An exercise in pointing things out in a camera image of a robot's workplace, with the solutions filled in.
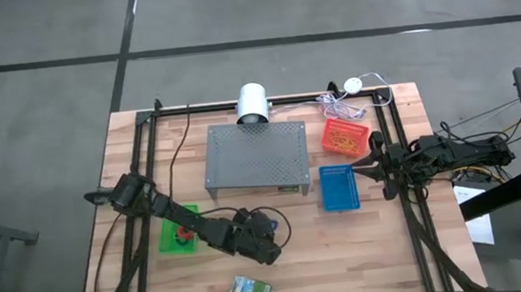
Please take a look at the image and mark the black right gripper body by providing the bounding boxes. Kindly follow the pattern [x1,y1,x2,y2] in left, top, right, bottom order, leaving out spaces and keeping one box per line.
[366,126,416,202]

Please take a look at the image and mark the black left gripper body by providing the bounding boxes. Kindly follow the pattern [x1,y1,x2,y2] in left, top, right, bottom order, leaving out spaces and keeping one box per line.
[224,204,284,270]

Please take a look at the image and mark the grey perforated metal shelf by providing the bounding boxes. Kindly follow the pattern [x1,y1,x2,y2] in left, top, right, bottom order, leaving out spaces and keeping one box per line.
[198,115,314,206]

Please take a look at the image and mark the black desk board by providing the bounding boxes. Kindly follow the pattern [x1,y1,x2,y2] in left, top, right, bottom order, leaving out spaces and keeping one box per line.
[457,167,521,222]

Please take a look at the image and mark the red plastic basket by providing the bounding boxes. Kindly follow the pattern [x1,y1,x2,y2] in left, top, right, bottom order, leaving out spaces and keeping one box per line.
[319,114,373,162]

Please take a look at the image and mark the blue plastic basket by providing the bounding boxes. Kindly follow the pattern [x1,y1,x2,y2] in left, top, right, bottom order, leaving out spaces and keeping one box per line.
[317,162,363,214]

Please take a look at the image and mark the white round puck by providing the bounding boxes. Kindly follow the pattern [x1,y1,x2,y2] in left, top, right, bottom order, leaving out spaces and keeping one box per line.
[343,76,364,95]

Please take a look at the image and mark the green plastic basket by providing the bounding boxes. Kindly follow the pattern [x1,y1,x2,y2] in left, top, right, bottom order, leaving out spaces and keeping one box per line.
[155,202,204,259]

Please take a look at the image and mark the white paper sheet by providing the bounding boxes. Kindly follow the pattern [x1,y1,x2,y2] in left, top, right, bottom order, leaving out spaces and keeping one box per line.
[452,180,496,249]

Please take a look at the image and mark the white cable bundle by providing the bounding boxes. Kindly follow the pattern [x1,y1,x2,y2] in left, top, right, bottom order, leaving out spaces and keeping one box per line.
[267,69,397,131]

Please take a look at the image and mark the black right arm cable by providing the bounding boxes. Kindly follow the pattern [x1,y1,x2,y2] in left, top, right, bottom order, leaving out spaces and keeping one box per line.
[402,115,519,190]

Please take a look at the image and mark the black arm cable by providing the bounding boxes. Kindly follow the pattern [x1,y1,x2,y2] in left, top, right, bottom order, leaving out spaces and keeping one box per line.
[160,94,295,261]
[402,115,519,190]

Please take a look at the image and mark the yellow and black cable bunch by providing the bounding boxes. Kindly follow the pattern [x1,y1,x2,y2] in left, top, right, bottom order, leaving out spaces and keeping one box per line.
[443,97,521,187]

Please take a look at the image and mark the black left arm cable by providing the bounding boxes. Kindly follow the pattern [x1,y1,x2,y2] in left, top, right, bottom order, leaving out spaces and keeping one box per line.
[160,94,295,261]

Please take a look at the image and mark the black aluminium table frame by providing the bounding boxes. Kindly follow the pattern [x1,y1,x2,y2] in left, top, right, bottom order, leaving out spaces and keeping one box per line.
[57,68,491,292]

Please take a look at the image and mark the brown cable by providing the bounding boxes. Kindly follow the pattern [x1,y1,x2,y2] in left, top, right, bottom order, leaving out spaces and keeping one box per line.
[85,211,130,292]

